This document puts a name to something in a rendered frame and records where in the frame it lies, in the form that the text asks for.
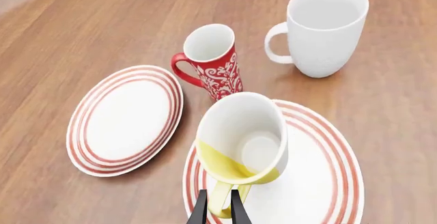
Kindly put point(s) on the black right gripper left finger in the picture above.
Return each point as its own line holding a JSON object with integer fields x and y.
{"x": 200, "y": 211}

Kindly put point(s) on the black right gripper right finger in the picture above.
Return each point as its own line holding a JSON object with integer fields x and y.
{"x": 239, "y": 211}

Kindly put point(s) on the yellow and white mug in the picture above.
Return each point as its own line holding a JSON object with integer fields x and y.
{"x": 235, "y": 129}

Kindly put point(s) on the white plate with red rings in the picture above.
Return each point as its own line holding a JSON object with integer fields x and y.
{"x": 314, "y": 172}
{"x": 123, "y": 121}

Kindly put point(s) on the red patterned mug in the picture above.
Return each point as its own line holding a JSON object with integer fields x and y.
{"x": 218, "y": 57}

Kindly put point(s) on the plain white mug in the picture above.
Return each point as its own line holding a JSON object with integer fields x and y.
{"x": 324, "y": 34}

